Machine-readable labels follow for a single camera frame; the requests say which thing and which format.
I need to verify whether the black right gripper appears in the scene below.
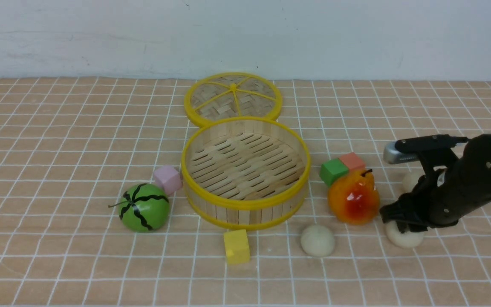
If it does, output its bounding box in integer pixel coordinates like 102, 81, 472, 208
380, 133, 491, 234

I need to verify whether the white bun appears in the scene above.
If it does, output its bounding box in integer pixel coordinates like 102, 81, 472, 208
300, 225, 336, 257
401, 171, 423, 193
384, 221, 425, 249

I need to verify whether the bamboo steamer tray yellow rim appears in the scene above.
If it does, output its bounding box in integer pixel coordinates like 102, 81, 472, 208
181, 116, 312, 231

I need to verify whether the bamboo steamer lid yellow rim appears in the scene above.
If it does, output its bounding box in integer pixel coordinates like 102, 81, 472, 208
184, 72, 283, 127

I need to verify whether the orange toy pear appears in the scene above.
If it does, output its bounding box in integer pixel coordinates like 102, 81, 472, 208
328, 169, 381, 226

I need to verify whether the salmon foam cube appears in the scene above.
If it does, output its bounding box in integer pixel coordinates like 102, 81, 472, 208
339, 152, 366, 171

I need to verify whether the green foam cube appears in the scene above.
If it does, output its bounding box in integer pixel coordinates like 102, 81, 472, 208
319, 159, 349, 187

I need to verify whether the yellow foam block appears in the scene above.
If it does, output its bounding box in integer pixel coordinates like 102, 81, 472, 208
223, 229, 251, 265

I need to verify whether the pink foam cube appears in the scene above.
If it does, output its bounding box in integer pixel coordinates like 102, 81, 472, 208
152, 165, 183, 195

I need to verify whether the green toy watermelon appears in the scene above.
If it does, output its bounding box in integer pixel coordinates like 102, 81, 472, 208
108, 183, 170, 233

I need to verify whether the checkered orange tablecloth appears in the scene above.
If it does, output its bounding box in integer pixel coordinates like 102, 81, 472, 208
0, 77, 491, 307

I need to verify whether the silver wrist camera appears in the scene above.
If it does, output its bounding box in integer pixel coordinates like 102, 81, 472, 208
383, 135, 468, 165

